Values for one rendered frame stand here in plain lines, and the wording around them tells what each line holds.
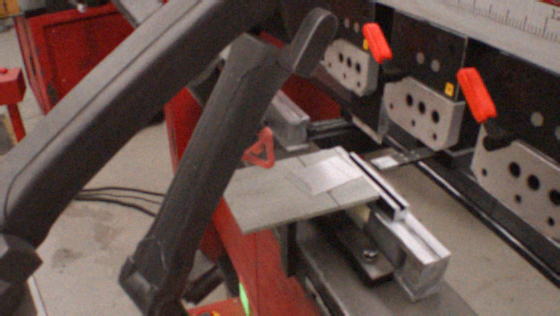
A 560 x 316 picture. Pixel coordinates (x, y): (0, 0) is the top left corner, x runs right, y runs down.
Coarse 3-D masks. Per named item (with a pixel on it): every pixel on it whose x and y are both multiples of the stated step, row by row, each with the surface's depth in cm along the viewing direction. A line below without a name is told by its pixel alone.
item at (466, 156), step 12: (420, 144) 97; (396, 156) 91; (408, 156) 91; (420, 156) 91; (432, 156) 91; (444, 156) 90; (456, 156) 88; (468, 156) 89; (384, 168) 87; (456, 168) 90
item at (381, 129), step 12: (360, 96) 81; (372, 96) 77; (360, 108) 82; (372, 108) 78; (384, 108) 76; (360, 120) 83; (372, 120) 79; (384, 120) 77; (372, 132) 81; (384, 132) 78
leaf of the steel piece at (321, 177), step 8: (304, 168) 87; (312, 168) 87; (320, 168) 87; (328, 168) 87; (336, 168) 87; (288, 176) 84; (296, 176) 81; (304, 176) 85; (312, 176) 85; (320, 176) 85; (328, 176) 85; (336, 176) 85; (344, 176) 85; (296, 184) 82; (304, 184) 79; (312, 184) 82; (320, 184) 82; (328, 184) 82; (336, 184) 82; (304, 192) 80; (312, 192) 80; (320, 192) 80
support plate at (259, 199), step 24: (264, 168) 88; (288, 168) 88; (240, 192) 81; (264, 192) 81; (288, 192) 81; (336, 192) 81; (360, 192) 81; (240, 216) 75; (264, 216) 75; (288, 216) 75; (312, 216) 76
